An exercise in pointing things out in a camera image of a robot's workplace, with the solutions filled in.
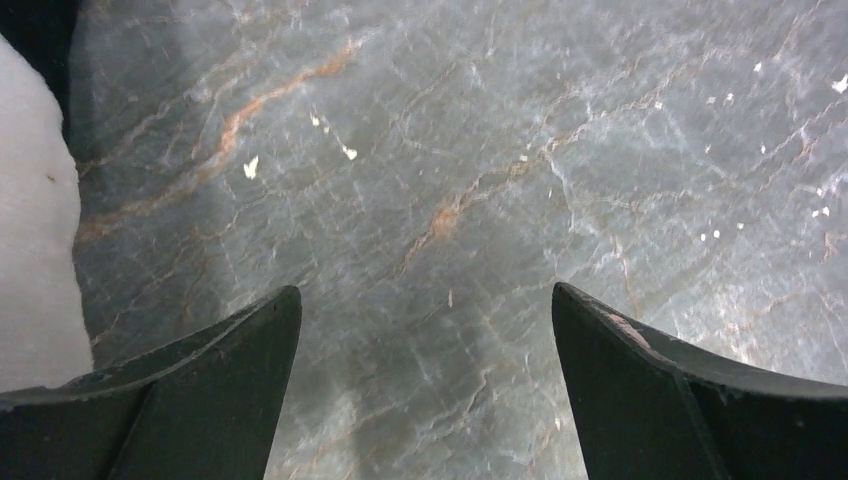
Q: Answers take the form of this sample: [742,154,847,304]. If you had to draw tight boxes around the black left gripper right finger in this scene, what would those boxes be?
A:
[552,282,847,479]

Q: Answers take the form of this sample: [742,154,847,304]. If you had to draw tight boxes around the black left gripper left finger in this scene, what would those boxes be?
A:
[1,286,302,479]

